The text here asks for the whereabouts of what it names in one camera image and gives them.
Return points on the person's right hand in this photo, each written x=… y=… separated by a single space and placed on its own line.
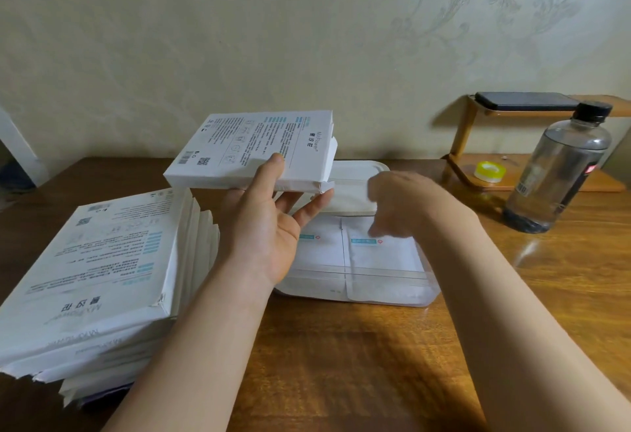
x=419 y=210

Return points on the person's left hand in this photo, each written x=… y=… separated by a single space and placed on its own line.
x=256 y=239

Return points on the white container lid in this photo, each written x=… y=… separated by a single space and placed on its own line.
x=350 y=190

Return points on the clear plastic container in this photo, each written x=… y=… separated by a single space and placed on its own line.
x=315 y=294

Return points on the white box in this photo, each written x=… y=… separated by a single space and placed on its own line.
x=256 y=141

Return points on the stack of white boxes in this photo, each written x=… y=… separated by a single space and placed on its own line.
x=98 y=269

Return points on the person's right forearm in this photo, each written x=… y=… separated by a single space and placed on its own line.
x=517 y=338

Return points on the person's left forearm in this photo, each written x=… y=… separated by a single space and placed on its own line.
x=197 y=348

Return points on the yellow tape roll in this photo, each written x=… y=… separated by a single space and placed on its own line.
x=488 y=171

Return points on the clear bottle with black cap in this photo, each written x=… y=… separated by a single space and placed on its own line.
x=557 y=170

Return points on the black smartphone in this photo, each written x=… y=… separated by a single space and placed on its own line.
x=527 y=100

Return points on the small wooden desk shelf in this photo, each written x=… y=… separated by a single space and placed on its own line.
x=611 y=183

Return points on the dark blue bundle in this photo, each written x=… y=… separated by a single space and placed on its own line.
x=17 y=178

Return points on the white bookshelf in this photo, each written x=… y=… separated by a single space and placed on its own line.
x=19 y=151

